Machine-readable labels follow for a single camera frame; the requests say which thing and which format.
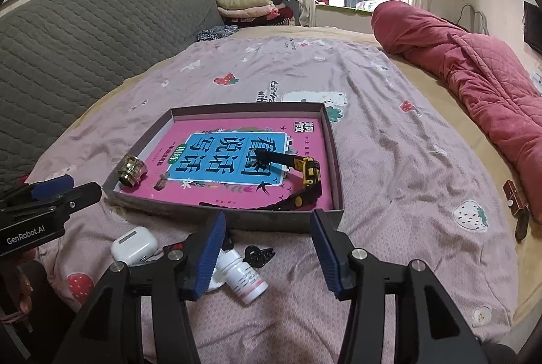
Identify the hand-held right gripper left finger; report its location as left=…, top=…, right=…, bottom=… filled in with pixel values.
left=53, top=210, right=227, bottom=364

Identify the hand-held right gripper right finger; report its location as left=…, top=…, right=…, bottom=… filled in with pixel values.
left=309, top=208, right=479, bottom=364

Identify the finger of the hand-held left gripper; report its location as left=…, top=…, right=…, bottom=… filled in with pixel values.
left=0, top=183, right=102, bottom=217
left=0, top=175, right=76, bottom=207

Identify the white bottle cap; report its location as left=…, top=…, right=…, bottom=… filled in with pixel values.
left=209, top=268, right=227, bottom=292

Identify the white pill bottle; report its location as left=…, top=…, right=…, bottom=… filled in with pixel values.
left=216, top=249, right=269, bottom=304

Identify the black hair clip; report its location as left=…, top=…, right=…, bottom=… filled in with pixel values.
left=243, top=245, right=276, bottom=266

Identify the shallow grey cardboard box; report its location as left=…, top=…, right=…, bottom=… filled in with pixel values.
left=103, top=102, right=346, bottom=233

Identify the white earbuds case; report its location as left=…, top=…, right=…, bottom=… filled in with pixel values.
left=111, top=226, right=158, bottom=265

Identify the person's left hand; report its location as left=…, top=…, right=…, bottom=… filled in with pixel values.
left=0, top=251, right=37, bottom=326

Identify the pink and blue book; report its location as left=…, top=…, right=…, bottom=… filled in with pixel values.
left=120, top=117, right=335, bottom=212

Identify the yellow and black watch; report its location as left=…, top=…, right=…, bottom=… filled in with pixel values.
left=253, top=150, right=323, bottom=212

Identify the pink strawberry print bedsheet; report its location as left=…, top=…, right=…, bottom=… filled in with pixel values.
left=25, top=37, right=519, bottom=364

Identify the grey quilted headboard cover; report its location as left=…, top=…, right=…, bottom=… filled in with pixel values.
left=0, top=0, right=225, bottom=195

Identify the small brown box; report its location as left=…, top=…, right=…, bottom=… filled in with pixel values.
left=503, top=180, right=530, bottom=216

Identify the small black object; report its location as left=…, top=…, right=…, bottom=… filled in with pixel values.
left=514, top=209, right=530, bottom=242

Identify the dark patterned cloth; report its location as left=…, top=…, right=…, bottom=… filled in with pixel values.
left=197, top=25, right=240, bottom=43

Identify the red quilted blanket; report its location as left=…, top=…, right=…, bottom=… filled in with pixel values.
left=371, top=0, right=542, bottom=195

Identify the pink folded cloth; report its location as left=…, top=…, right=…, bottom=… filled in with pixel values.
left=218, top=6, right=280, bottom=19

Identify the beige folded cloth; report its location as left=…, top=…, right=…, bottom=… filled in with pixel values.
left=216, top=0, right=274, bottom=11

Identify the dark clothes pile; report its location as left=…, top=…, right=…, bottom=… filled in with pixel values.
left=258, top=0, right=299, bottom=26

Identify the white wall cable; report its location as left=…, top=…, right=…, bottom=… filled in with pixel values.
left=459, top=4, right=487, bottom=34

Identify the black wall television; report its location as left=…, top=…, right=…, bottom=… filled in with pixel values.
left=524, top=1, right=542, bottom=51

